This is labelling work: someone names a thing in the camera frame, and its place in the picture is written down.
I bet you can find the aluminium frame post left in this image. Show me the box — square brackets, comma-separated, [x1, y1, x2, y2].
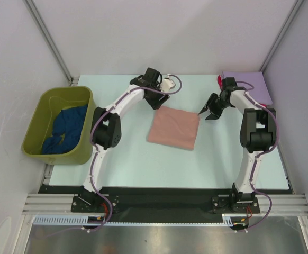
[23, 0, 73, 85]

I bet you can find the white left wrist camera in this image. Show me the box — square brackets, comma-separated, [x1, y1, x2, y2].
[160, 75, 176, 93]

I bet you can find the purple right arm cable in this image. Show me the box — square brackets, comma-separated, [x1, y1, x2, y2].
[230, 80, 279, 233]

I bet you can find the aluminium frame post right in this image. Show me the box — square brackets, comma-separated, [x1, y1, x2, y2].
[259, 0, 306, 72]

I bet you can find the folded red t shirt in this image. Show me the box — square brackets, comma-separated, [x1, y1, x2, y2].
[217, 75, 267, 108]

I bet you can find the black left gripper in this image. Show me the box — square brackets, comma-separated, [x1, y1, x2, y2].
[144, 82, 169, 110]

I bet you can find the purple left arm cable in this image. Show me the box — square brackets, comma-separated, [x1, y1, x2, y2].
[33, 74, 183, 238]

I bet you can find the blue t shirt in bin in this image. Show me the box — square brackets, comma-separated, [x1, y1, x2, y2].
[41, 104, 88, 155]

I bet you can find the white slotted cable duct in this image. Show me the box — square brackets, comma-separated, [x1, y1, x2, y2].
[33, 214, 249, 227]

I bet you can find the aluminium frame post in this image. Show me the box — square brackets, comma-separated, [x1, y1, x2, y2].
[259, 0, 306, 72]
[23, 0, 73, 85]

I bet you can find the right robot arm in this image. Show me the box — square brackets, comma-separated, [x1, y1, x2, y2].
[199, 77, 279, 212]

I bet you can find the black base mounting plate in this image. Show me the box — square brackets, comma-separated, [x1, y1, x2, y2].
[39, 185, 290, 214]

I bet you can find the aluminium front rail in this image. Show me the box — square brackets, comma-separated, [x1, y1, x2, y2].
[22, 194, 308, 216]

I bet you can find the folded purple t shirt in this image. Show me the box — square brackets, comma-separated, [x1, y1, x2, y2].
[221, 71, 273, 105]

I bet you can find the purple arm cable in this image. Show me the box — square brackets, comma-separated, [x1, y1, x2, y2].
[33, 74, 183, 238]
[230, 80, 279, 233]

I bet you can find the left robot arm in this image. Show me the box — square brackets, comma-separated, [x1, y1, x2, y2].
[83, 68, 169, 193]

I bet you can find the pink printed t shirt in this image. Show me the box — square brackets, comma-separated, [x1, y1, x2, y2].
[147, 106, 200, 151]

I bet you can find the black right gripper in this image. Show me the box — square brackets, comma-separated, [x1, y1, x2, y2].
[200, 93, 232, 120]

